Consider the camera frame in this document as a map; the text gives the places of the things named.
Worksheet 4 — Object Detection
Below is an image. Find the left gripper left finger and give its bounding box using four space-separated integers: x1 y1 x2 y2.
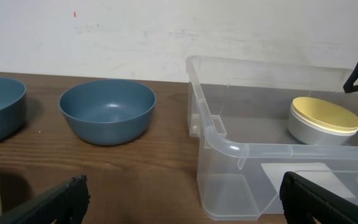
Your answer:
0 175 90 224

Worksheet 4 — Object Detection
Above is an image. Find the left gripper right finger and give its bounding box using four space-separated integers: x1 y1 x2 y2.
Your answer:
279 171 358 224

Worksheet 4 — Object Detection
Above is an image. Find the white small bowl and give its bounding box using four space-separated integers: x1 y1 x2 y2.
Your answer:
288 106 357 146

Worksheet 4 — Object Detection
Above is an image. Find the yellow small bowl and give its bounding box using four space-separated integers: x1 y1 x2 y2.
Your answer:
291 96 358 134

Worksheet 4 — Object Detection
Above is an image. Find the clear plastic storage bin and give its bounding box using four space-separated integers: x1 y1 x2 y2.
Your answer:
186 56 358 220

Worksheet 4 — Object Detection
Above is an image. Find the dark blue bowl near bin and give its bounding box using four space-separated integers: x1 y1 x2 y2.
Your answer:
59 79 157 146

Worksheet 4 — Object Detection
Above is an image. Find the dark blue bowl far left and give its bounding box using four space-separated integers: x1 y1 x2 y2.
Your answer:
0 77 27 141

